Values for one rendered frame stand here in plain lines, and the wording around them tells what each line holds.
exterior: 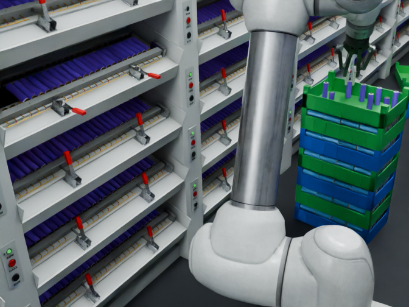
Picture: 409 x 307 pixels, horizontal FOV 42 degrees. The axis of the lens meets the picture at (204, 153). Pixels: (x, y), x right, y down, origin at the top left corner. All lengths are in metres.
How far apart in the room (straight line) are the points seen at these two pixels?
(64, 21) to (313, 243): 0.73
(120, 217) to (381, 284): 0.90
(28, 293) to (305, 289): 0.67
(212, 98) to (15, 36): 0.81
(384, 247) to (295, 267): 0.98
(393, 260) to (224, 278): 0.98
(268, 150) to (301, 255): 0.23
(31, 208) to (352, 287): 0.74
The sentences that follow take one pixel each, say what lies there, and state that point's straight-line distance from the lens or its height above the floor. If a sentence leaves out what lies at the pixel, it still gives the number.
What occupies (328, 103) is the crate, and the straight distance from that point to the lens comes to 1.84.
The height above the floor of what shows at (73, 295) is 0.17.
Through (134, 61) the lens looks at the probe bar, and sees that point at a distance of 1.47.
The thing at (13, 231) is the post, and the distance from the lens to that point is 1.28.
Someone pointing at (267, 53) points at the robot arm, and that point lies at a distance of 1.12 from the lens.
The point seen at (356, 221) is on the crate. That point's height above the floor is 0.10.
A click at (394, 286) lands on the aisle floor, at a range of 1.91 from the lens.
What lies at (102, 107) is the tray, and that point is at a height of 0.71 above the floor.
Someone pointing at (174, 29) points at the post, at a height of 0.83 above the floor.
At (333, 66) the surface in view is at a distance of 2.71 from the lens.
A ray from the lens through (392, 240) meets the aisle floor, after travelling 2.10.
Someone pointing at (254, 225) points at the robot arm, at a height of 0.58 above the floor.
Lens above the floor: 1.25
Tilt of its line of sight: 29 degrees down
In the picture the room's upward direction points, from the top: 2 degrees counter-clockwise
